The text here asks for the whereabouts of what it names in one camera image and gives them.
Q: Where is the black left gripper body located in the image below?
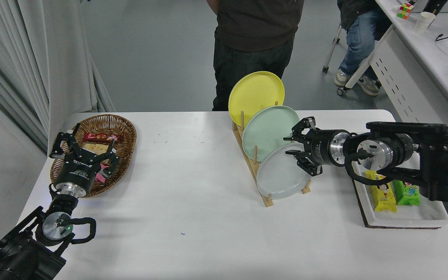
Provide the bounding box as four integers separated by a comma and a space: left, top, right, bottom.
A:
54, 152, 109, 196

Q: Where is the wooden plate rack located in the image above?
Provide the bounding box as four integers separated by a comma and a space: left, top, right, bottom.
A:
232, 101, 312, 207

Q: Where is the yellow plate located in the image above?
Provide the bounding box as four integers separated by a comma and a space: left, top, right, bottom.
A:
228, 71, 285, 127

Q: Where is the seated person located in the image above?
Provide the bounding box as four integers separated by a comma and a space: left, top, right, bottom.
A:
334, 0, 394, 96

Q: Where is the mint green plate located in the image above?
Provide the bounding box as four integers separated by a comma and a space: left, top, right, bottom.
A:
242, 105, 301, 163

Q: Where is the white paper cup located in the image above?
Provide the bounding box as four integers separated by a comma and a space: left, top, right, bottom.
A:
414, 12, 436, 33

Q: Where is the colourful puzzle cube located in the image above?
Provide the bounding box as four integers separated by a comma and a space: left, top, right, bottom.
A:
396, 3, 415, 20

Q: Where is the white perforated desk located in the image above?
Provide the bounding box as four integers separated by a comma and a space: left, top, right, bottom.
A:
368, 0, 448, 234

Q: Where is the red snack bar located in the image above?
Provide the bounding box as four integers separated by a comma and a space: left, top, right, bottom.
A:
83, 132, 120, 144

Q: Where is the yellow cartoon snack pack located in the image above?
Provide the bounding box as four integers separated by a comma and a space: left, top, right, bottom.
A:
365, 170, 397, 213

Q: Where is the grey curtain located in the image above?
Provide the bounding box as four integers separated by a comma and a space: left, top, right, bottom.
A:
0, 0, 116, 154

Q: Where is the green cartoon snack pack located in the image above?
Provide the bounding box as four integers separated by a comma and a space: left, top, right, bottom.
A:
393, 179, 421, 206

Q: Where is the grey plate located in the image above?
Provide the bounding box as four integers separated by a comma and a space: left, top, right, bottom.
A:
256, 143, 318, 200

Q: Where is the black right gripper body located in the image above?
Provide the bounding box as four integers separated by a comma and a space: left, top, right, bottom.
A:
307, 129, 340, 166

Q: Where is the white tray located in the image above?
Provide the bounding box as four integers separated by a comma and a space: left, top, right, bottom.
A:
341, 131, 448, 229

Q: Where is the pink snack pack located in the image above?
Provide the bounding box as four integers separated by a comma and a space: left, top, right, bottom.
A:
94, 161, 112, 183

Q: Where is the brown wicker basket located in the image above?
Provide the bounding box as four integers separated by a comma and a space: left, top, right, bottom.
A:
50, 114, 137, 198

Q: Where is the standing person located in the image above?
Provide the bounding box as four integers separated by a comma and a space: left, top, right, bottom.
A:
206, 0, 305, 112

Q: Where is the pale yellow snack pack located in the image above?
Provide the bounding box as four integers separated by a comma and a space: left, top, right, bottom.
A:
81, 143, 110, 157

